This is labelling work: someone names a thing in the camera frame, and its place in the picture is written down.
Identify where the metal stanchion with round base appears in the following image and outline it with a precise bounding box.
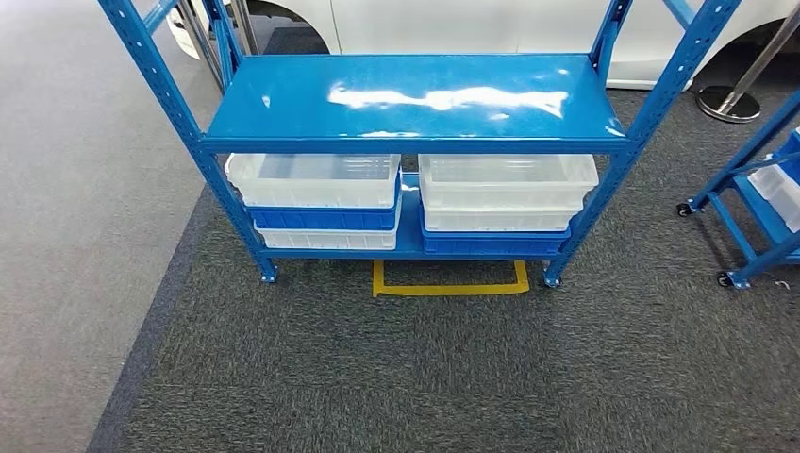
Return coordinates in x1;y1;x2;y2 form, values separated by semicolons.
695;6;800;125

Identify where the blue metal shelf rack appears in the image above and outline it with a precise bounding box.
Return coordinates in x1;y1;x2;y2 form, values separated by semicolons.
96;0;745;290

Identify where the blue wheeled shelf cart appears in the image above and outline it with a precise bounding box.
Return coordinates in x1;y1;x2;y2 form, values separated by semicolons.
675;87;800;291

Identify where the yellow floor tape strip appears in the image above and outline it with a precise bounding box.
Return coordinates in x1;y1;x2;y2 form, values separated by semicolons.
372;259;531;299

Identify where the white vehicle with red stripe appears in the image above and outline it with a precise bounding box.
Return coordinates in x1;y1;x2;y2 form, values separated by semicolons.
165;0;800;92

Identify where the metal pole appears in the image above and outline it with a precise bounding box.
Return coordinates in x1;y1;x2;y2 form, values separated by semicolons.
231;0;259;57

